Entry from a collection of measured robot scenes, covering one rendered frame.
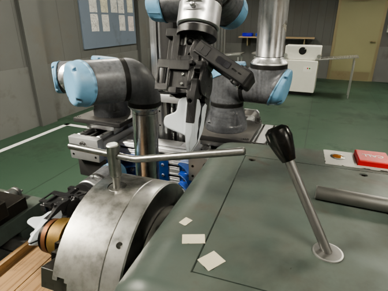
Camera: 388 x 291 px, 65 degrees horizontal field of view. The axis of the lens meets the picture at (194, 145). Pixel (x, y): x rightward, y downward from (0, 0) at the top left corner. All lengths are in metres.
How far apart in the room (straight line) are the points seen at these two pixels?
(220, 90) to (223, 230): 0.67
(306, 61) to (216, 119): 6.13
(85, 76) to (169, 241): 0.50
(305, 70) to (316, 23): 2.65
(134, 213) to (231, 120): 0.61
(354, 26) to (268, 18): 8.59
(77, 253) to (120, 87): 0.44
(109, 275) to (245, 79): 0.37
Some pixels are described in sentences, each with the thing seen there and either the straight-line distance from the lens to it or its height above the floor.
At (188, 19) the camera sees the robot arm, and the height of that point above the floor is 1.52.
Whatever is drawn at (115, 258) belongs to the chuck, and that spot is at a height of 1.18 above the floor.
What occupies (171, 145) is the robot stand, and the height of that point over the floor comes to 1.07.
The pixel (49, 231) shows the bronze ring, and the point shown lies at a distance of 0.74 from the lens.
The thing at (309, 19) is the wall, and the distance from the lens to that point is 9.56.
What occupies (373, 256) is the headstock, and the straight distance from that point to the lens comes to 0.45.
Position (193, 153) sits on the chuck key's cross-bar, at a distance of 0.47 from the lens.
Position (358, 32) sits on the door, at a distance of 9.54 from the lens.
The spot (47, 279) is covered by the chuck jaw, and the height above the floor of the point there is 1.11.
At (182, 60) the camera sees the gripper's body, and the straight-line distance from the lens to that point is 0.52.
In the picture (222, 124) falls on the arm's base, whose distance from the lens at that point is 1.05.
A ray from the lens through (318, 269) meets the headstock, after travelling 0.41.
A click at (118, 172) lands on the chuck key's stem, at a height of 1.27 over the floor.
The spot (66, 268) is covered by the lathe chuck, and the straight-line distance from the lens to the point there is 0.56.
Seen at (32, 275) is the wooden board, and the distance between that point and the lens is 1.00.
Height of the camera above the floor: 1.52
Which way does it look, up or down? 22 degrees down
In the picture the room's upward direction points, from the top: straight up
